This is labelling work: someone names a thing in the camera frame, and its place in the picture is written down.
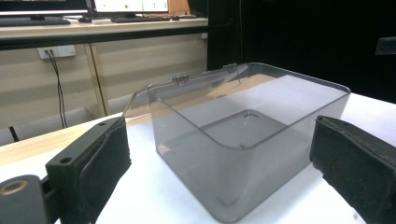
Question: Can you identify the transparent grey lidded storage box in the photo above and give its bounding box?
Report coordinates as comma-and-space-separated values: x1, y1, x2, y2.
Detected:
122, 62, 352, 224

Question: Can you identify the bright-screen computer monitor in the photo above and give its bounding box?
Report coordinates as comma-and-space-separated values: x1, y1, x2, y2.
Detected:
92, 0, 171, 15

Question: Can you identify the black curtain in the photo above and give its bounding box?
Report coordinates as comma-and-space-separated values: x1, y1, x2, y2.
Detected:
206, 0, 396, 105

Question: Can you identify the small cardboard box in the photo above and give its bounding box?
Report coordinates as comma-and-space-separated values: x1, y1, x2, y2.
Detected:
167, 0, 191, 17

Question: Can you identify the white wall socket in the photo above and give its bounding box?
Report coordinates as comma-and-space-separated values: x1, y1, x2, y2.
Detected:
36, 45, 78, 61

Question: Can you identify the long wooden desk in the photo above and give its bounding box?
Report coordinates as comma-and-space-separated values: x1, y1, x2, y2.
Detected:
0, 17, 209, 147

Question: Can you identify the white table mat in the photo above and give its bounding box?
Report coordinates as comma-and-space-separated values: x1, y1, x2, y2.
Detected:
0, 74, 396, 224

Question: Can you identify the black power cable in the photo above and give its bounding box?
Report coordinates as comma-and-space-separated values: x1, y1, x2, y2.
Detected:
49, 49, 69, 129
46, 49, 65, 129

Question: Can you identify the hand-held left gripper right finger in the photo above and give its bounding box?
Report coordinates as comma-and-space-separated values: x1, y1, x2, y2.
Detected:
309, 115, 396, 224

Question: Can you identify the black keyboard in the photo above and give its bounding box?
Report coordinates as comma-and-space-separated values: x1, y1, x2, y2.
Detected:
0, 16, 72, 28
109, 15, 173, 24

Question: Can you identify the dark grey flat object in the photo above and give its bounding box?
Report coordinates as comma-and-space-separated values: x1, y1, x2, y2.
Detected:
375, 35, 396, 56

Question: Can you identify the dark-screen computer monitor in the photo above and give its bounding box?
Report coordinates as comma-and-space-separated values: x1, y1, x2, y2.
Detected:
0, 0, 91, 17

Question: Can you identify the black rod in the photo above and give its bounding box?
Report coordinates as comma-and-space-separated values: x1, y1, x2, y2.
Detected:
8, 125, 21, 143

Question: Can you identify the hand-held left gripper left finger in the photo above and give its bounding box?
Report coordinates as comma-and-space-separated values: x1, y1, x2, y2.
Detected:
46, 116, 133, 224

